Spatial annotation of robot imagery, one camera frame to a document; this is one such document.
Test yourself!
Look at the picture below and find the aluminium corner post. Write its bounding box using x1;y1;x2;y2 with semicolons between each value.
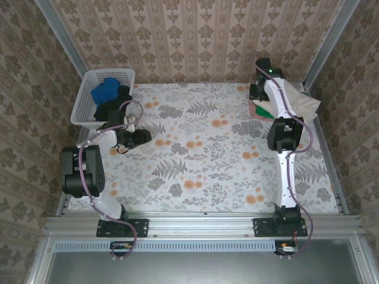
302;0;361;89
34;0;87;69

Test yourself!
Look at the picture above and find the aluminium lower frame bar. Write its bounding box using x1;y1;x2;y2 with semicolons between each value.
351;236;375;284
25;236;56;284

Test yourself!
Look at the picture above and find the grey steel sheet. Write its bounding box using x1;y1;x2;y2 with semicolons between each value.
44;238;370;284

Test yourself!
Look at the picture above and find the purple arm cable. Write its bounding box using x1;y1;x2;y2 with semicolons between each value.
77;99;144;261
255;63;315;261

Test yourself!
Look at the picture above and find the pink folded t-shirt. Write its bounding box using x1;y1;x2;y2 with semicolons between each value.
248;100;275;121

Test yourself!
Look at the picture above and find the grey slotted cable duct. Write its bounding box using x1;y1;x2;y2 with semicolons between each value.
54;239;278;253

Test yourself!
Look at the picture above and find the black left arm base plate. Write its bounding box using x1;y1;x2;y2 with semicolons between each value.
96;217;149;238

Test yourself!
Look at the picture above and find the green folded t-shirt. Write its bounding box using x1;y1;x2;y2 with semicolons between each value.
255;89;310;118

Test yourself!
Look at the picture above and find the small green circuit board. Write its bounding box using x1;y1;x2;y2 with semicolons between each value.
274;240;300;256
110;241;134;257

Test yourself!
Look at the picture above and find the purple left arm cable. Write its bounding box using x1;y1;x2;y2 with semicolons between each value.
77;99;144;261

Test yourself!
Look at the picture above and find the cream t-shirt with robot print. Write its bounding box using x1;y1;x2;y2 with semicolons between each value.
251;83;323;121

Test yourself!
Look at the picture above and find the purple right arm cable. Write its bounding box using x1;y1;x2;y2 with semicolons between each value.
255;63;315;261

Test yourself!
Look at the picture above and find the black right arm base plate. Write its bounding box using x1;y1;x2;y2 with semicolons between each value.
252;217;309;238

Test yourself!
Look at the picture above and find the white plastic laundry basket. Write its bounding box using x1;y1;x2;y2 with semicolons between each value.
70;68;136;131

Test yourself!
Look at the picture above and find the floral tablecloth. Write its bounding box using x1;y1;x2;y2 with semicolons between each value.
67;82;341;213

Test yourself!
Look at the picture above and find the long aluminium mounting rail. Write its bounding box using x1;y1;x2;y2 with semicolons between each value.
44;211;362;237

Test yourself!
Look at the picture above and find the black t-shirt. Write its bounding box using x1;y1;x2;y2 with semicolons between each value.
93;85;133;122

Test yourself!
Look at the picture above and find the blue t-shirt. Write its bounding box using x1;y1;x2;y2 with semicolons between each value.
91;78;123;106

